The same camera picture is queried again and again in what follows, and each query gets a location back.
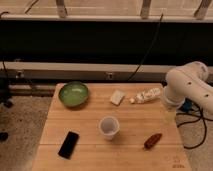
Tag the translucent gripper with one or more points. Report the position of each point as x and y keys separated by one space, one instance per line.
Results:
x=170 y=115

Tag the red-brown pepper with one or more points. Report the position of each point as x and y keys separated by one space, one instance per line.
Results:
x=152 y=141

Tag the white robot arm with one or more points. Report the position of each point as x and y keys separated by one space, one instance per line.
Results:
x=186 y=81

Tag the white crumpled tube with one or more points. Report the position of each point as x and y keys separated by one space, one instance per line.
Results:
x=145 y=96

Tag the wooden table board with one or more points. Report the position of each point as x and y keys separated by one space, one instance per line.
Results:
x=125 y=152

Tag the white sponge block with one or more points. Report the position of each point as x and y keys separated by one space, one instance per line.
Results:
x=117 y=97

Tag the green bowl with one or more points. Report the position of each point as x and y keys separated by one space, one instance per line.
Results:
x=73 y=94

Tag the black rectangular phone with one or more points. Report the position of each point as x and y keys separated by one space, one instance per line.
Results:
x=68 y=145

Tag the grey metal rail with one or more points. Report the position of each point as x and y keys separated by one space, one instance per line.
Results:
x=86 y=71

